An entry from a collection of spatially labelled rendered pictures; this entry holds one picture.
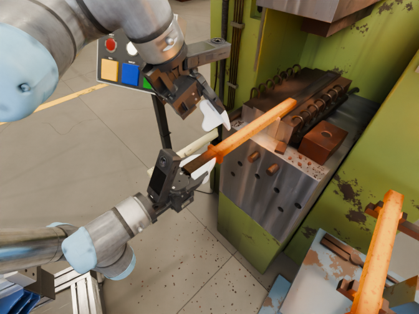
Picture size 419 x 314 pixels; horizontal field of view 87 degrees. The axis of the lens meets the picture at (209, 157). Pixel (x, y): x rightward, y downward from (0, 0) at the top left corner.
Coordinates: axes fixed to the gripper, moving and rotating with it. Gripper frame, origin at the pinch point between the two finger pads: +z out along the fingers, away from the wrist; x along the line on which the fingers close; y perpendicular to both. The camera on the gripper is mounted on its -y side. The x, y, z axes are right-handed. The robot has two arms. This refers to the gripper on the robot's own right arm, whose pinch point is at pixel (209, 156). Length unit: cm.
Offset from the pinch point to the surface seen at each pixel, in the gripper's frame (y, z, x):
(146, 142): 99, 35, -124
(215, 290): 101, -3, 8
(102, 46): -8, 6, -68
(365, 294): 2.9, -1.0, 39.9
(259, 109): 1.2, 28.0, -5.4
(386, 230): 2.7, 14.0, 38.4
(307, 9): -28.2, 27.3, 1.8
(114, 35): -12, 10, -64
